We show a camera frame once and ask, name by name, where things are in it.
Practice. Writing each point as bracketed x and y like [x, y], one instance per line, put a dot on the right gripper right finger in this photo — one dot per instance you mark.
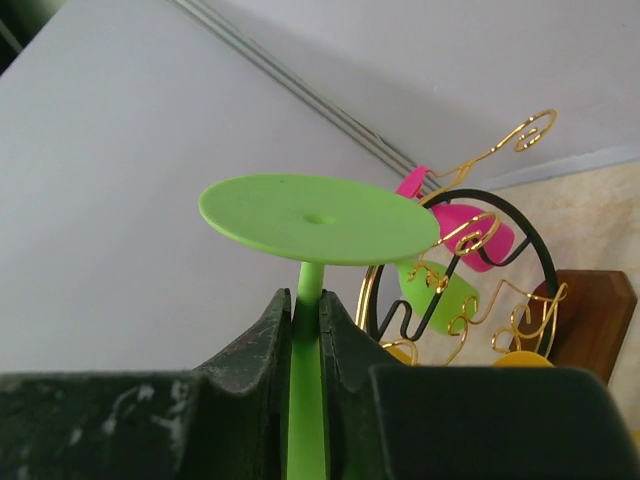
[391, 421]

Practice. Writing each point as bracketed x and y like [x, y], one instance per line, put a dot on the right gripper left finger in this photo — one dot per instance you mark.
[220, 420]

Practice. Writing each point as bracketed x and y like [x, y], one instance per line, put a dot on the orange wine glass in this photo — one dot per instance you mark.
[514, 359]

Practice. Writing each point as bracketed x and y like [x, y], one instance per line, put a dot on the green wine glass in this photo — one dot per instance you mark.
[318, 221]
[419, 282]

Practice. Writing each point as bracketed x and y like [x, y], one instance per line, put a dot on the pink wine glass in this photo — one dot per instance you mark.
[452, 215]

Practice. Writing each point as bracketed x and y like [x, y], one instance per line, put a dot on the green wine glass front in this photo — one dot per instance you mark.
[318, 221]

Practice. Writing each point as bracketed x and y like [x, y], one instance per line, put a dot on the gold wine glass rack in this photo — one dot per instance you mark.
[568, 290]

